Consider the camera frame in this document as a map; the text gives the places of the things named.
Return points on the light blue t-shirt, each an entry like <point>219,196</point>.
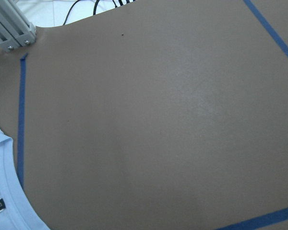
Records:
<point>16,213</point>

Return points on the aluminium frame post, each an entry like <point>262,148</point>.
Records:
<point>15,29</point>

